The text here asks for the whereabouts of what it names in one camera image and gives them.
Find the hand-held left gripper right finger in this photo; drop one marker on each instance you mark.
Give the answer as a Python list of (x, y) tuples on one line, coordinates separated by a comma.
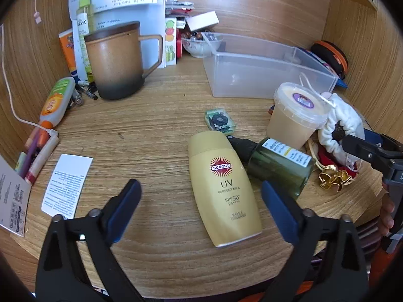
[(277, 207)]

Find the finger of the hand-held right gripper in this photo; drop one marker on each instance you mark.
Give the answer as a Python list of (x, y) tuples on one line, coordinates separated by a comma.
[(362, 149), (374, 136)]

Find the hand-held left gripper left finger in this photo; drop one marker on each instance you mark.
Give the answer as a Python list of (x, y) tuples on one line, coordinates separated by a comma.
[(126, 204)]

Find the white scrunchie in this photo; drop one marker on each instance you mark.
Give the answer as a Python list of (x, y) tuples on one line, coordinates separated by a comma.
[(344, 113)]

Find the green glass dropper bottle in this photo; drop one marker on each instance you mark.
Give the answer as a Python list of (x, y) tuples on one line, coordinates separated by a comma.
[(277, 170)]

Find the red pouch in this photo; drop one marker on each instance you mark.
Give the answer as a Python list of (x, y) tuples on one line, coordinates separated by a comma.
[(324, 159)]

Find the gold hair clip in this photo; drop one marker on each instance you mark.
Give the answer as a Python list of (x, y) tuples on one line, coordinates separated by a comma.
[(333, 177)]

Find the yellow sunscreen bottle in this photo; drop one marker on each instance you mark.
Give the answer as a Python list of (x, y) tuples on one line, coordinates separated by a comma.
[(220, 195)]

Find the clear tub with cream filling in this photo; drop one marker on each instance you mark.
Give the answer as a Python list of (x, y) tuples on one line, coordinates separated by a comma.
[(289, 122)]

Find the small clear green box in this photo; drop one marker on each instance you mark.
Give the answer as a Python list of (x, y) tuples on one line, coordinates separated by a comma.
[(218, 121)]

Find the clear plastic bin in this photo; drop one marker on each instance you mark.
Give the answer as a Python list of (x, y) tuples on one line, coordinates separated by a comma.
[(252, 75)]

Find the wooden desktop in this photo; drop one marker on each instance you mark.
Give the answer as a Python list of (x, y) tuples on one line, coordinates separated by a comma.
[(151, 132)]

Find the person's right hand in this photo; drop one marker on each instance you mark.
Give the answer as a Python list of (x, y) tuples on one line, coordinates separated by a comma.
[(385, 214)]

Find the dark striped cloth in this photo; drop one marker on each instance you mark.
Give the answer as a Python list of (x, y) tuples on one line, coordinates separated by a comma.
[(368, 236)]

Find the blue pencil case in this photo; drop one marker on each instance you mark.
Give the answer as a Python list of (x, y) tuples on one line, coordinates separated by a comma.
[(342, 84)]

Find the white printed paper slip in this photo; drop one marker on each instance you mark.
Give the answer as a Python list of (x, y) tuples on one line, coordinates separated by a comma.
[(67, 182)]

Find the black and orange round case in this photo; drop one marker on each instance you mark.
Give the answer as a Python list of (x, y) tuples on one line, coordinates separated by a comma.
[(330, 56)]

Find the white tube with red end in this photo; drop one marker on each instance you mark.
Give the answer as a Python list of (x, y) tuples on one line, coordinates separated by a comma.
[(42, 160)]

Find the purple pen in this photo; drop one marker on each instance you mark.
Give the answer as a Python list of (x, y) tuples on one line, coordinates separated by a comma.
[(31, 154)]

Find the printed paper leaflet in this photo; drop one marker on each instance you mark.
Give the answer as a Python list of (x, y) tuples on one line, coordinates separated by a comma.
[(12, 201)]

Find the peach coloured pen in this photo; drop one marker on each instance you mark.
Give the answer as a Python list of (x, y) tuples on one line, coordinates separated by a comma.
[(32, 137)]

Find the grey metal clip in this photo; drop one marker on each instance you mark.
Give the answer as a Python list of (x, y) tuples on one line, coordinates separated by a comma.
[(76, 99)]

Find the black binder clip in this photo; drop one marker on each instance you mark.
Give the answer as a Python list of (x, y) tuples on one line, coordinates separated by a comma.
[(89, 89)]

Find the orange and green tube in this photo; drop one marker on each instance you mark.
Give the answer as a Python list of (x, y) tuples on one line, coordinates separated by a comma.
[(55, 100)]

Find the brown ceramic mug with lid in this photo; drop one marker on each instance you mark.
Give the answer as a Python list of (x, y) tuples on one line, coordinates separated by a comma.
[(113, 66)]

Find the orange and white tube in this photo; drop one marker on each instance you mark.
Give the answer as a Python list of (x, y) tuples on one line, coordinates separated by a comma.
[(67, 50)]

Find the glass bowl of beads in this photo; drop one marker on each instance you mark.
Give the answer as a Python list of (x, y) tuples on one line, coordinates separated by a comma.
[(196, 48)]

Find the fruit printed box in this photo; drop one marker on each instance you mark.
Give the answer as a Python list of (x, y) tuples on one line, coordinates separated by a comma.
[(170, 37)]

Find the white printed document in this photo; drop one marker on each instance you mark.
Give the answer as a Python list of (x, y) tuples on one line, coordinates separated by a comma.
[(132, 19)]

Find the green spray bottle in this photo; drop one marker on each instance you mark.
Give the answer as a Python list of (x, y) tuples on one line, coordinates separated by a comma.
[(83, 22)]

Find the small white box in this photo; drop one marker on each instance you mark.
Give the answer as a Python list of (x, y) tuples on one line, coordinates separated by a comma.
[(203, 20)]

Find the stack of snack packets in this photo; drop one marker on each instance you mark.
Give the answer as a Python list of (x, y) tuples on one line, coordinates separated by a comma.
[(178, 6)]

